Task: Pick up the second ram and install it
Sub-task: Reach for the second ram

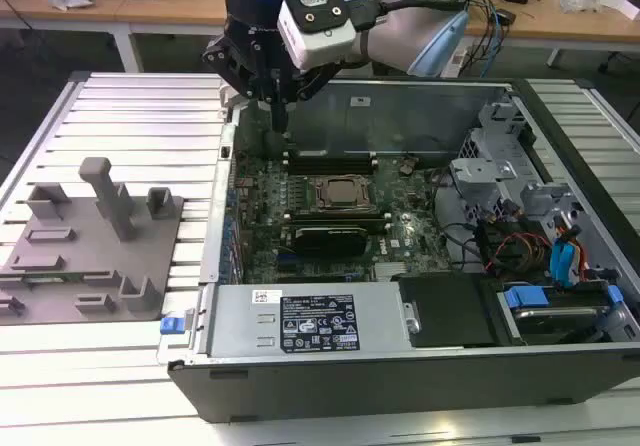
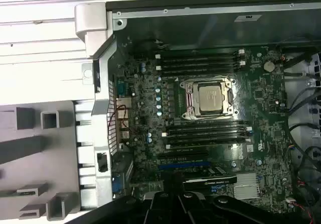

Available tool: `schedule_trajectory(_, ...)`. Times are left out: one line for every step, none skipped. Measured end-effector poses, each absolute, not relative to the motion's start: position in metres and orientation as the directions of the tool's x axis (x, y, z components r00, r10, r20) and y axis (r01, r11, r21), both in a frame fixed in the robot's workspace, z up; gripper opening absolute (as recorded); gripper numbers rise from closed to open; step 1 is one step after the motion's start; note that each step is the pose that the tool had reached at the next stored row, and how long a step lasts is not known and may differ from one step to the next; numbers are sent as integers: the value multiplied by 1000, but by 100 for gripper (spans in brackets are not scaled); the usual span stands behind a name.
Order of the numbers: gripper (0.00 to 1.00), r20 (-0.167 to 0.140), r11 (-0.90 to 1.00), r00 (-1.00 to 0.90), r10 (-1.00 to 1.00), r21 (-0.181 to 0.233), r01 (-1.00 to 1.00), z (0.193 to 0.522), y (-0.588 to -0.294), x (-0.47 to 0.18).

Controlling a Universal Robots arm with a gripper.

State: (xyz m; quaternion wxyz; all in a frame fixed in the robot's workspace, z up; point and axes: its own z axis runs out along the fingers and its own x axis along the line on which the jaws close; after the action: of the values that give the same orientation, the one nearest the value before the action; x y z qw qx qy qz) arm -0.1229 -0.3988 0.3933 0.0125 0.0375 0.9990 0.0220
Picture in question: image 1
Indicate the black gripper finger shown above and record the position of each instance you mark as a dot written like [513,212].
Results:
[312,83]
[225,61]

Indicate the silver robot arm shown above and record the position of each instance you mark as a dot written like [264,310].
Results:
[400,36]

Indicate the installed RAM stick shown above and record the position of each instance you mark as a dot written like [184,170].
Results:
[312,153]

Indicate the black RAM slot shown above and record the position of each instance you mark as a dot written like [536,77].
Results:
[330,169]
[335,214]
[335,222]
[330,162]

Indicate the wooden desk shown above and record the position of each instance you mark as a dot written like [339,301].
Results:
[150,11]
[550,23]

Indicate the CPU socket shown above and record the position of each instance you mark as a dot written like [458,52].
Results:
[318,187]

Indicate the silver CPU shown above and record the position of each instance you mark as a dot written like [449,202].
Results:
[346,191]

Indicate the black graphics card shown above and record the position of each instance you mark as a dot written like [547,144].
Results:
[330,241]

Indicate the green motherboard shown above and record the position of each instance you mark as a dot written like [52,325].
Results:
[405,251]

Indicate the grey metal drive cage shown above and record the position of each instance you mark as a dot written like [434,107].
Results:
[480,181]

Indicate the grey parts rack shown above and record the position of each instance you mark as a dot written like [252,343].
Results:
[100,266]

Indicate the silver power supply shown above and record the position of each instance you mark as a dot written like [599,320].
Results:
[235,316]

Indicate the black plastic shroud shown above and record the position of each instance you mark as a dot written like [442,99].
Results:
[445,311]

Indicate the blue case latch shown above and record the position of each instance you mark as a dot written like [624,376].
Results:
[172,327]

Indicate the black open PC case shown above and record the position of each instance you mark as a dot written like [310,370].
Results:
[350,386]

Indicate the white cardboard box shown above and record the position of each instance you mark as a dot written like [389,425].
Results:
[622,3]

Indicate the hard disk in blue carrier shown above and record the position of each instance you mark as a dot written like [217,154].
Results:
[555,318]

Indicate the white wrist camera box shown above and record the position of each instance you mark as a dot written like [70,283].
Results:
[320,46]

